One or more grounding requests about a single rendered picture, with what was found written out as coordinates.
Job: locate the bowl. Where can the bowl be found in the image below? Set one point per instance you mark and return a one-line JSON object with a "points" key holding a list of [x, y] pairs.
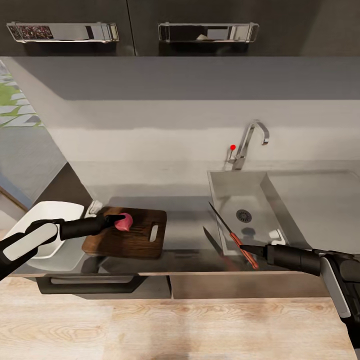
{"points": [[48, 210]]}

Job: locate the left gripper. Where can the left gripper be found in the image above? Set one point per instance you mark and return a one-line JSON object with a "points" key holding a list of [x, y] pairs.
{"points": [[93, 225]]}

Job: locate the cutting board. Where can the cutting board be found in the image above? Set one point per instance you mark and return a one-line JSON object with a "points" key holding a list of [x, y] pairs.
{"points": [[133, 243]]}

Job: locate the cabinet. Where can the cabinet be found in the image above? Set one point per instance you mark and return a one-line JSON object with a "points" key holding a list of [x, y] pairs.
{"points": [[179, 28]]}

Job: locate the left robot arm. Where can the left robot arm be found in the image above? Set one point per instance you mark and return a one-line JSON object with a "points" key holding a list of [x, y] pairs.
{"points": [[20, 247]]}

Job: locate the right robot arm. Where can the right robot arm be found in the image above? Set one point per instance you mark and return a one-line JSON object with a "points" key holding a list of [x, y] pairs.
{"points": [[340, 271]]}

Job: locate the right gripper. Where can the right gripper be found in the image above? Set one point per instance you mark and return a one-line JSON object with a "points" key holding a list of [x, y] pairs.
{"points": [[277, 255]]}

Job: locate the vidalia onion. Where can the vidalia onion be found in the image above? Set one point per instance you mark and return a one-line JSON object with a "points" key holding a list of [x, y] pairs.
{"points": [[125, 223]]}

